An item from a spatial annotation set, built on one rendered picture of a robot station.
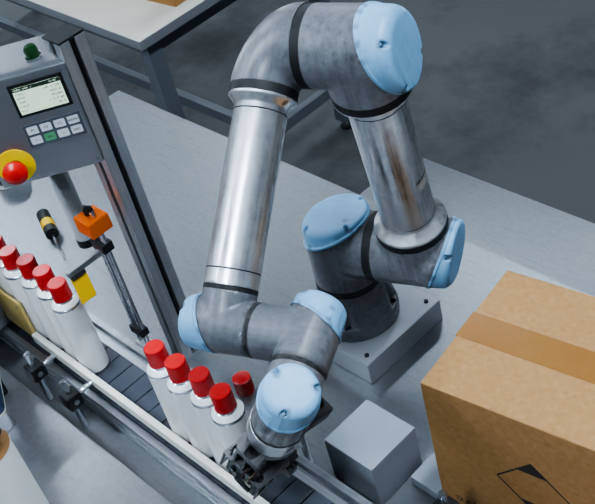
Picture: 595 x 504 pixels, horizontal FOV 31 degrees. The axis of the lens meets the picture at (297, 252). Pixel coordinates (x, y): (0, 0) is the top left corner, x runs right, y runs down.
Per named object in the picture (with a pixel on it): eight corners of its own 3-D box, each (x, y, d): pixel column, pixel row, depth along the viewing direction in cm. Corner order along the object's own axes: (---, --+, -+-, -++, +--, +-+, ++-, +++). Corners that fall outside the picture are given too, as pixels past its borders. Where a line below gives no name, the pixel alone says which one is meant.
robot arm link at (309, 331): (264, 279, 142) (235, 350, 137) (343, 289, 138) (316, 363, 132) (282, 311, 148) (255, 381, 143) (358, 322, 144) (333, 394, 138)
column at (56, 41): (171, 352, 199) (41, 36, 157) (189, 337, 201) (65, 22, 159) (186, 362, 196) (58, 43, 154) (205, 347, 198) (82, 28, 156)
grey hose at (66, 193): (74, 244, 189) (30, 147, 176) (90, 232, 191) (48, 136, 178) (85, 251, 187) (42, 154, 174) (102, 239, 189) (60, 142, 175)
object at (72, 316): (76, 368, 194) (35, 285, 181) (99, 350, 196) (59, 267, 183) (93, 380, 191) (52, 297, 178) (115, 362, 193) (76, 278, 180)
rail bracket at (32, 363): (39, 399, 197) (15, 354, 190) (66, 378, 200) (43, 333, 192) (49, 407, 195) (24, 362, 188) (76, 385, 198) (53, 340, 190)
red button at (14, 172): (-1, 159, 164) (-2, 170, 162) (23, 152, 164) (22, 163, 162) (8, 179, 166) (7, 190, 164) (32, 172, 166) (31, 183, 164)
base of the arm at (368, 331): (299, 312, 193) (287, 271, 187) (366, 270, 198) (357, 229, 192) (347, 355, 183) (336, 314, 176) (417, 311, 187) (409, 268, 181)
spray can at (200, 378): (210, 463, 171) (174, 376, 158) (235, 442, 173) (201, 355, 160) (231, 479, 168) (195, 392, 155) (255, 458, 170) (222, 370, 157)
